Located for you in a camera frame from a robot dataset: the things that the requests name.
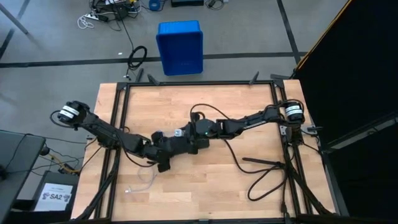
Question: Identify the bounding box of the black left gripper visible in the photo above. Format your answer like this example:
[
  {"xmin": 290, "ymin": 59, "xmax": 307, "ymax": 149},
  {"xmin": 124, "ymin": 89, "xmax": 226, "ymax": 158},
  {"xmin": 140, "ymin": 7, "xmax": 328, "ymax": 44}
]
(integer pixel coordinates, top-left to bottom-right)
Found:
[{"xmin": 144, "ymin": 130, "xmax": 173, "ymax": 174}]

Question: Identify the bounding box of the black power strip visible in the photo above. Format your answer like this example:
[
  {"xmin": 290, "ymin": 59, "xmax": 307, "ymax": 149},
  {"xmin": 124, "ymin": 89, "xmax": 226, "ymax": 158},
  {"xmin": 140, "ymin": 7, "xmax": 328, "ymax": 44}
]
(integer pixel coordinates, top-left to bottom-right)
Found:
[{"xmin": 161, "ymin": 136, "xmax": 211, "ymax": 156}]

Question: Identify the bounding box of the white USB cable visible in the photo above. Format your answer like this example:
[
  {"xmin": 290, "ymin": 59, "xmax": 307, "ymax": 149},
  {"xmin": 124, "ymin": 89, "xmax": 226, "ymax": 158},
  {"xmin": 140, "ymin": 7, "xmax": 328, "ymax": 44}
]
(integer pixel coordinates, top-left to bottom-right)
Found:
[{"xmin": 124, "ymin": 166, "xmax": 158, "ymax": 194}]

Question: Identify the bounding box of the blue plastic bin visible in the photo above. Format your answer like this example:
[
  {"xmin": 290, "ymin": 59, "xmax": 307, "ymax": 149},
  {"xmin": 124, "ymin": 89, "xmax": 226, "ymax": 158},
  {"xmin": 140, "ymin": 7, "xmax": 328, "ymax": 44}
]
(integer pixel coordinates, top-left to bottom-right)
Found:
[{"xmin": 155, "ymin": 20, "xmax": 205, "ymax": 77}]

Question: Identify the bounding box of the black box SA2 label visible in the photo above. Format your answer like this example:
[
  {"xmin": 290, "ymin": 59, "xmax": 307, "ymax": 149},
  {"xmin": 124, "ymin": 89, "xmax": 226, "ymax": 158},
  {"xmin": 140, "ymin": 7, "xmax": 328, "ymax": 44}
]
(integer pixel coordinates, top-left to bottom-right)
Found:
[{"xmin": 30, "ymin": 170, "xmax": 80, "ymax": 215}]

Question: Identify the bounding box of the flat black box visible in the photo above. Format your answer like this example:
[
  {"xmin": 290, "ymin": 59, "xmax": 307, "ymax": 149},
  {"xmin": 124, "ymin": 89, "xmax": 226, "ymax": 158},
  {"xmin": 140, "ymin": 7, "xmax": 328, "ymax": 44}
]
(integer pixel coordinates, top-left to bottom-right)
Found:
[{"xmin": 170, "ymin": 0, "xmax": 205, "ymax": 8}]

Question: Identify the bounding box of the black power adapter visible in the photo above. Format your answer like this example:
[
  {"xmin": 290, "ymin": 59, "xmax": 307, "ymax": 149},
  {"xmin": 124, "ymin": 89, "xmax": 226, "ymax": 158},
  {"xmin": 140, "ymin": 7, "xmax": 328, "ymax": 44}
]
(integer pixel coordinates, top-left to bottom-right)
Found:
[{"xmin": 115, "ymin": 5, "xmax": 130, "ymax": 20}]

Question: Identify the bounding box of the black side table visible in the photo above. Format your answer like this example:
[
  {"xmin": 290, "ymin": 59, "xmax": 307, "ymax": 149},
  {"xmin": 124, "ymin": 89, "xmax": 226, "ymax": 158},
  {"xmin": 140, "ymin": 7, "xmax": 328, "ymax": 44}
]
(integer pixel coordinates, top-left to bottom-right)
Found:
[{"xmin": 0, "ymin": 129, "xmax": 47, "ymax": 224}]

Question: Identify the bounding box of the white power strip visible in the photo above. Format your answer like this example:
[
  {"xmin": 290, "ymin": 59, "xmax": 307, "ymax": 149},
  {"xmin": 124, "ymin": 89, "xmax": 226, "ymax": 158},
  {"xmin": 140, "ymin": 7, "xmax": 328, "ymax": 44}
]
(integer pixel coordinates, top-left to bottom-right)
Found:
[{"xmin": 84, "ymin": 11, "xmax": 108, "ymax": 22}]

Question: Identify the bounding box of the black curtain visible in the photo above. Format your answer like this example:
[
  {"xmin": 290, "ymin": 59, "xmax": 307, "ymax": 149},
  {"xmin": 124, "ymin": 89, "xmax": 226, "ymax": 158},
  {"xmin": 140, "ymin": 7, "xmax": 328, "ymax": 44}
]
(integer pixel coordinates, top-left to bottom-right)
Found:
[{"xmin": 292, "ymin": 0, "xmax": 398, "ymax": 224}]

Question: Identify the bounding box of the black power strip cord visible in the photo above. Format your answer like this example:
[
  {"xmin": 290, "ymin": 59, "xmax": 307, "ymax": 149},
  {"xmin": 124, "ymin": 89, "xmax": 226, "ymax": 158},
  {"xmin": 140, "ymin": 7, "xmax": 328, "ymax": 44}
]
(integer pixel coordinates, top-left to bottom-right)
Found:
[{"xmin": 222, "ymin": 136, "xmax": 290, "ymax": 218}]

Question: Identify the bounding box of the black aluminium table frame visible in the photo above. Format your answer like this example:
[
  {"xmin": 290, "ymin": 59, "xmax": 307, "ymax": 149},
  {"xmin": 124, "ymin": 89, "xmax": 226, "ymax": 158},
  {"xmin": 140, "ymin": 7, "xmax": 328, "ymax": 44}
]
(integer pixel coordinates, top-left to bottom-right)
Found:
[{"xmin": 72, "ymin": 68, "xmax": 343, "ymax": 224}]

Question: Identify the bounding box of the yellow cable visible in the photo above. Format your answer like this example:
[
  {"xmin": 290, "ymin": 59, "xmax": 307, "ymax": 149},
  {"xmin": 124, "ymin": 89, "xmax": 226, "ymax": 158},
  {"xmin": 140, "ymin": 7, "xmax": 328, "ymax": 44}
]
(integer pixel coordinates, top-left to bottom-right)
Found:
[{"xmin": 49, "ymin": 154, "xmax": 81, "ymax": 175}]

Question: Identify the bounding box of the coiled black floor cable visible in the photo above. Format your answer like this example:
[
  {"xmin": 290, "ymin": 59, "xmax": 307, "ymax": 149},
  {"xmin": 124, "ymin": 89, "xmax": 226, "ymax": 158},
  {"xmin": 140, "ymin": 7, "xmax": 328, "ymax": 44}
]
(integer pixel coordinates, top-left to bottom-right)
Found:
[{"xmin": 119, "ymin": 17, "xmax": 149, "ymax": 81}]

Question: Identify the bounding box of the grey metal clamp bracket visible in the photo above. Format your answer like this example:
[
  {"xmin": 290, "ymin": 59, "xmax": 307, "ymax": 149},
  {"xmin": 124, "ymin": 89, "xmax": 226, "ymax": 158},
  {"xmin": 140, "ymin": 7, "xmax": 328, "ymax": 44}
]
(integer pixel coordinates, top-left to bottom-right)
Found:
[{"xmin": 300, "ymin": 123, "xmax": 324, "ymax": 135}]

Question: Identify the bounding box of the white coiled cable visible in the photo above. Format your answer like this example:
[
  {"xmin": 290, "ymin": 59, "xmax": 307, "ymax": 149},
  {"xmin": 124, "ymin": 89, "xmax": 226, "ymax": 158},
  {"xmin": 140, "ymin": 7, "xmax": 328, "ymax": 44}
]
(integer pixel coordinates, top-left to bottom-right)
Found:
[{"xmin": 76, "ymin": 14, "xmax": 95, "ymax": 30}]

